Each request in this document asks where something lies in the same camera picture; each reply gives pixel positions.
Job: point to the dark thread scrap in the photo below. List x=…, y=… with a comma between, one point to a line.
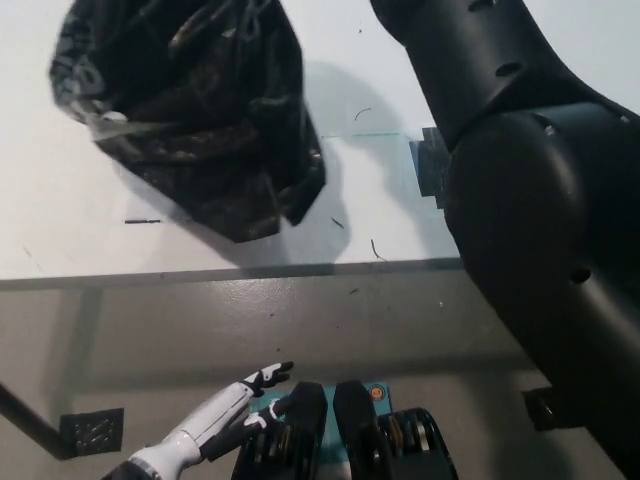
x=375, y=250

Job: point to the black plastic bag grey lining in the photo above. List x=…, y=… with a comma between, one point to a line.
x=200, y=125

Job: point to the thin black tape strip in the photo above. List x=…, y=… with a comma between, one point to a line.
x=143, y=220

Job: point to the black table leg bar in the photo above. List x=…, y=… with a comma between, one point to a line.
x=25, y=417

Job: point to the black tape patch on table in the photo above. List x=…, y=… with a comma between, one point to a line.
x=427, y=165

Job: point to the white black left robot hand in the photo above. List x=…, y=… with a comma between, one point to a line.
x=220, y=415

